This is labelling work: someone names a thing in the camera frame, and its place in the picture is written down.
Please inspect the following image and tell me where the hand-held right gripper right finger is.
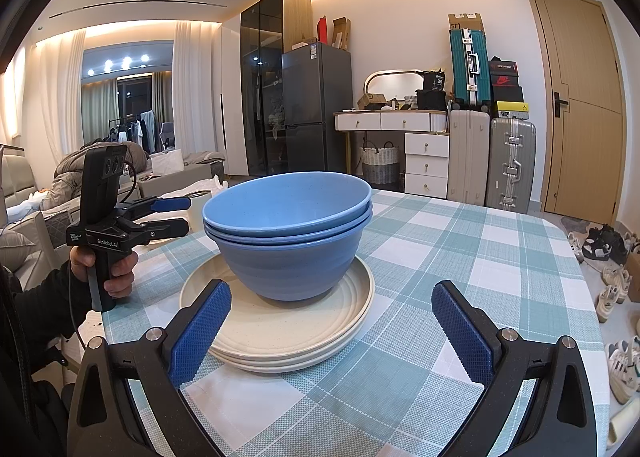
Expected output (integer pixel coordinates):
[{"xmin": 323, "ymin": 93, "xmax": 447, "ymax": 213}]
[{"xmin": 431, "ymin": 279, "xmax": 596, "ymax": 457}]

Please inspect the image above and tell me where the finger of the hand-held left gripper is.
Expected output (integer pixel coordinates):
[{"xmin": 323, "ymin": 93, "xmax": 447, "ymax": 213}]
[
  {"xmin": 117, "ymin": 218, "xmax": 192, "ymax": 244},
  {"xmin": 116, "ymin": 196, "xmax": 193, "ymax": 220}
]

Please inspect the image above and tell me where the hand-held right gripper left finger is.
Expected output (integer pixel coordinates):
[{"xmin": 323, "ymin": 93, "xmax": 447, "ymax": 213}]
[{"xmin": 67, "ymin": 278, "xmax": 233, "ymax": 457}]

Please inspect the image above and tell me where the cream round plate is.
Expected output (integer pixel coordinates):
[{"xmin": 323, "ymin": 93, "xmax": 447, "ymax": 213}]
[
  {"xmin": 209, "ymin": 297, "xmax": 375, "ymax": 367},
  {"xmin": 220, "ymin": 337, "xmax": 361, "ymax": 374},
  {"xmin": 179, "ymin": 254, "xmax": 376, "ymax": 353}
]

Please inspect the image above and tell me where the person's left forearm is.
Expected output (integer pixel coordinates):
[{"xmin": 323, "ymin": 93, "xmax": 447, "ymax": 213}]
[{"xmin": 0, "ymin": 262, "xmax": 96, "ymax": 343}]

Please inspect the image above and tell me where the person's left hand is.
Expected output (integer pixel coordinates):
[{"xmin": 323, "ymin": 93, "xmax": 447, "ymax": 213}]
[{"xmin": 68, "ymin": 244, "xmax": 140, "ymax": 299}]

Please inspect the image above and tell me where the cream tumbler cup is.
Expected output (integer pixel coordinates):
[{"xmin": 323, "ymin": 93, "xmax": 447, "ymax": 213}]
[{"xmin": 185, "ymin": 190, "xmax": 213, "ymax": 233}]

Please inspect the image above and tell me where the brown down jacket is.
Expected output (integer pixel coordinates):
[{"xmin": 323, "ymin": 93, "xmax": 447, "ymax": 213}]
[{"xmin": 52, "ymin": 141, "xmax": 151, "ymax": 210}]

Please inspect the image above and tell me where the white paper bag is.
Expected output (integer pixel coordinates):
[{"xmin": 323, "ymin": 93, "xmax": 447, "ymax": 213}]
[{"xmin": 150, "ymin": 149, "xmax": 183, "ymax": 178}]

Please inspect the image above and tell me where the white tissue paper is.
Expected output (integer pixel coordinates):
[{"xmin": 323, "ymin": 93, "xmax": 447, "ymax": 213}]
[{"xmin": 187, "ymin": 176, "xmax": 231, "ymax": 198}]

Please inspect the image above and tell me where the clothes rack with clothes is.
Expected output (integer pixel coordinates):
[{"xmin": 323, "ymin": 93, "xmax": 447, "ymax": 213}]
[{"xmin": 107, "ymin": 109, "xmax": 173, "ymax": 155}]

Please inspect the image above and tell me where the green plaid tablecloth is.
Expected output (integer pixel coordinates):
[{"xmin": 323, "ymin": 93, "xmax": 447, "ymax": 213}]
[{"xmin": 102, "ymin": 187, "xmax": 612, "ymax": 457}]

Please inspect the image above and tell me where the grey armchair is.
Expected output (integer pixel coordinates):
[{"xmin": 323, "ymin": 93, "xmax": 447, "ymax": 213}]
[{"xmin": 0, "ymin": 144, "xmax": 81, "ymax": 288}]

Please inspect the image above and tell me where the white sheer curtain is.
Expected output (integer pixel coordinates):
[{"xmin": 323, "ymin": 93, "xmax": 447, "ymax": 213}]
[
  {"xmin": 172, "ymin": 22, "xmax": 221, "ymax": 160},
  {"xmin": 35, "ymin": 29, "xmax": 87, "ymax": 152}
]

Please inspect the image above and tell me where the white wardrobe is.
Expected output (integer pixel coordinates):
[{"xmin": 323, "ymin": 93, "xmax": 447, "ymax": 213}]
[{"xmin": 212, "ymin": 14, "xmax": 250, "ymax": 178}]

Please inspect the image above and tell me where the dark glass cabinet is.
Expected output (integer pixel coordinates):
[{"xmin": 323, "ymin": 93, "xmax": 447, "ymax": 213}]
[{"xmin": 240, "ymin": 0, "xmax": 312, "ymax": 178}]

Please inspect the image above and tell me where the grey fluffy mat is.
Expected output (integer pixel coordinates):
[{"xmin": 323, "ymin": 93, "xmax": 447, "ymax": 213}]
[{"xmin": 560, "ymin": 216, "xmax": 593, "ymax": 235}]

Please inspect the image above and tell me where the scattered sneakers group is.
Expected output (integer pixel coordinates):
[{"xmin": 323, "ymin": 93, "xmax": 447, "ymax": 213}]
[{"xmin": 567, "ymin": 224, "xmax": 640, "ymax": 405}]

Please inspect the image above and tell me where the white vanity desk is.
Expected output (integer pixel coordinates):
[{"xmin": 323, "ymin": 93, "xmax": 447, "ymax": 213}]
[{"xmin": 333, "ymin": 109, "xmax": 451, "ymax": 200}]

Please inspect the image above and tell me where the beige suitcase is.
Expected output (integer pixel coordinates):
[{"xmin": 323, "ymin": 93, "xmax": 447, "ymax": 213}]
[{"xmin": 446, "ymin": 102, "xmax": 492, "ymax": 208}]

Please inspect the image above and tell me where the dark grey refrigerator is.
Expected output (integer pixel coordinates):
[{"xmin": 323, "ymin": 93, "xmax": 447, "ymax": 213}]
[{"xmin": 281, "ymin": 42, "xmax": 353, "ymax": 176}]

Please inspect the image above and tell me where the silver suitcase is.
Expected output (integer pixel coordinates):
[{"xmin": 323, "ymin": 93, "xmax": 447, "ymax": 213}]
[{"xmin": 485, "ymin": 117, "xmax": 538, "ymax": 215}]

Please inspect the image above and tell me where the cream slide sandal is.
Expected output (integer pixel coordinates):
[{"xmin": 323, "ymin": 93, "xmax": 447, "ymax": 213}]
[{"xmin": 607, "ymin": 397, "xmax": 640, "ymax": 448}]

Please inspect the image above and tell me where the person's torso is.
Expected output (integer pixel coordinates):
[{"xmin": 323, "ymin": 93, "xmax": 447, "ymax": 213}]
[{"xmin": 0, "ymin": 337, "xmax": 81, "ymax": 457}]

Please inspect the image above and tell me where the woven laundry basket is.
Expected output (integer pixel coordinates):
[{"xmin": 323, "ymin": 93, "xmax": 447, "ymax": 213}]
[{"xmin": 359, "ymin": 139, "xmax": 401, "ymax": 185}]

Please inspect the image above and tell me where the small open cardboard box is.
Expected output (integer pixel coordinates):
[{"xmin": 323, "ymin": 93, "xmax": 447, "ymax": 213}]
[{"xmin": 356, "ymin": 93, "xmax": 388, "ymax": 112}]

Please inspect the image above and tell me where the yellow and black shoe box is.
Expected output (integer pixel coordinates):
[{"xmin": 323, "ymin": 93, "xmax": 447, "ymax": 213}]
[{"xmin": 492, "ymin": 102, "xmax": 530, "ymax": 120}]

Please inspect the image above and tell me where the black storage box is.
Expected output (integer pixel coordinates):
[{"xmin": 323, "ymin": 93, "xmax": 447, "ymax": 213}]
[{"xmin": 415, "ymin": 89, "xmax": 448, "ymax": 112}]

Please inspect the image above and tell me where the flat cardboard packaging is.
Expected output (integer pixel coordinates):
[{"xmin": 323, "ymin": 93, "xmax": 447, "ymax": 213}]
[{"xmin": 331, "ymin": 17, "xmax": 352, "ymax": 50}]

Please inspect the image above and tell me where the arched vanity mirror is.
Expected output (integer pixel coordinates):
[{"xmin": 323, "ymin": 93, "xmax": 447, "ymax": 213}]
[{"xmin": 363, "ymin": 68, "xmax": 426, "ymax": 102}]

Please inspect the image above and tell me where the teal suitcase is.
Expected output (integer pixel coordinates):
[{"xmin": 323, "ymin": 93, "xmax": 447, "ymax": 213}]
[{"xmin": 448, "ymin": 29, "xmax": 491, "ymax": 110}]

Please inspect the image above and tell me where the wooden door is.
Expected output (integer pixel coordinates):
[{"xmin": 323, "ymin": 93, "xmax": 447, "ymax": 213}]
[{"xmin": 523, "ymin": 0, "xmax": 628, "ymax": 228}]

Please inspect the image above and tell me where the cardboard box black print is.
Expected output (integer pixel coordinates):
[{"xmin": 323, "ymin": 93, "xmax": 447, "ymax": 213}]
[{"xmin": 447, "ymin": 13, "xmax": 485, "ymax": 32}]

